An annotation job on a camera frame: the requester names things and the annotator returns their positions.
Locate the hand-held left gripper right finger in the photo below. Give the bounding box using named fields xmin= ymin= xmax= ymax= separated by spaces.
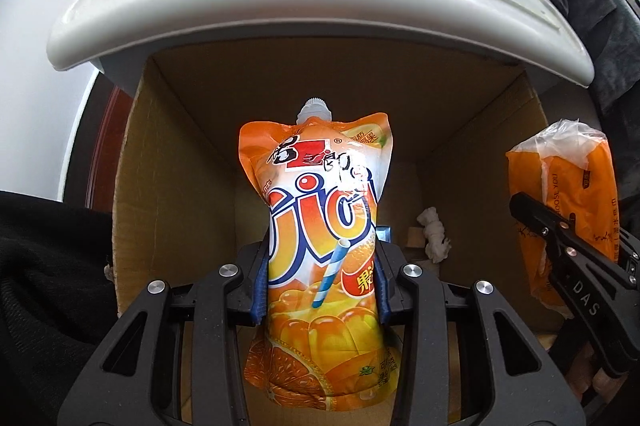
xmin=374 ymin=240 xmax=587 ymax=426

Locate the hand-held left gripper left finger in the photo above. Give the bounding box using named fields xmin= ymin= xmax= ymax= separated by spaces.
xmin=62 ymin=240 xmax=271 ymax=426

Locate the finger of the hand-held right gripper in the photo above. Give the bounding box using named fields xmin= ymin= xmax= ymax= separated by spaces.
xmin=509 ymin=192 xmax=640 ymax=378

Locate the white tissue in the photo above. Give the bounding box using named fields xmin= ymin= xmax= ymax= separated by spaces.
xmin=417 ymin=206 xmax=452 ymax=263

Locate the orange tissue packet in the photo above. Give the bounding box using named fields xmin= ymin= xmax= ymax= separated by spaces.
xmin=506 ymin=119 xmax=622 ymax=313

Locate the orange juice pouch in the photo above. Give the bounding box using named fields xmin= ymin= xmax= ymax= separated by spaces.
xmin=238 ymin=96 xmax=403 ymax=408

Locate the brown cardboard box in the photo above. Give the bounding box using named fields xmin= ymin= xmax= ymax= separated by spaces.
xmin=107 ymin=38 xmax=571 ymax=426

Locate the person's right hand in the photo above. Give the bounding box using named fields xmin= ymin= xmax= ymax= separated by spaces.
xmin=564 ymin=346 xmax=617 ymax=407

